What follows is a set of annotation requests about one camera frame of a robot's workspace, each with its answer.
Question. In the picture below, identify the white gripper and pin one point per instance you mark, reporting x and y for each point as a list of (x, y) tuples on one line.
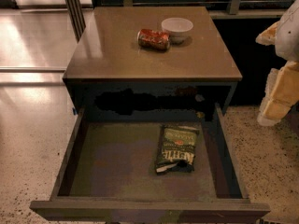
[(289, 37)]

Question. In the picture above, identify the open grey top drawer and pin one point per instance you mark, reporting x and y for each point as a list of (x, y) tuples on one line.
[(108, 175)]

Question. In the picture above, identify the dark metal post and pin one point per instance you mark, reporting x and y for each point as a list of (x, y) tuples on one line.
[(76, 16)]

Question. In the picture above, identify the green jalapeno chip bag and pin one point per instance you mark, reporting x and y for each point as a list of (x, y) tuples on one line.
[(176, 149)]

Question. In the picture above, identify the white bowl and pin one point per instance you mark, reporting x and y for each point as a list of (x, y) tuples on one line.
[(178, 29)]

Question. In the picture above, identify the red soda can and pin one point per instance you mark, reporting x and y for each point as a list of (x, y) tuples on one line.
[(148, 38)]

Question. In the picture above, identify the brown cabinet with counter top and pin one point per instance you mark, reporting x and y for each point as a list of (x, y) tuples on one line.
[(111, 77)]

